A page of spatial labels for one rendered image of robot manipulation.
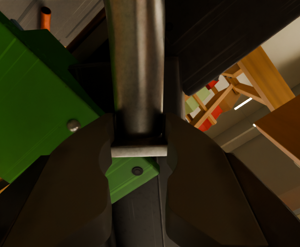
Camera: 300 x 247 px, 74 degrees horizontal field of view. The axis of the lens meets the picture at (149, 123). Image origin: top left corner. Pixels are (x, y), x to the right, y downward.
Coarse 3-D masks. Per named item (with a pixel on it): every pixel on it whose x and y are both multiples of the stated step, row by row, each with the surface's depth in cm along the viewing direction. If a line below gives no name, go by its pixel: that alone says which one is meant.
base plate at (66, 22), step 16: (0, 0) 37; (16, 0) 40; (32, 0) 42; (48, 0) 45; (64, 0) 49; (80, 0) 53; (96, 0) 58; (16, 16) 43; (32, 16) 46; (64, 16) 54; (80, 16) 59; (64, 32) 61
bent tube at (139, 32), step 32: (128, 0) 9; (160, 0) 9; (128, 32) 9; (160, 32) 10; (128, 64) 10; (160, 64) 10; (128, 96) 11; (160, 96) 11; (128, 128) 12; (160, 128) 12
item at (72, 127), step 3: (69, 120) 15; (72, 120) 15; (75, 120) 15; (69, 123) 15; (72, 123) 15; (75, 123) 15; (78, 123) 15; (69, 126) 15; (72, 126) 15; (75, 126) 15; (78, 126) 15; (69, 129) 15; (72, 129) 15; (75, 129) 15; (78, 129) 15
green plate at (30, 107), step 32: (0, 32) 12; (32, 32) 17; (0, 64) 13; (32, 64) 13; (64, 64) 18; (0, 96) 14; (32, 96) 14; (64, 96) 14; (0, 128) 16; (32, 128) 16; (64, 128) 16; (0, 160) 17; (32, 160) 17; (128, 160) 17; (128, 192) 19
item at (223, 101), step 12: (192, 96) 336; (204, 96) 350; (216, 96) 410; (228, 96) 387; (192, 108) 329; (204, 108) 338; (216, 108) 362; (228, 108) 381; (192, 120) 376; (204, 120) 325
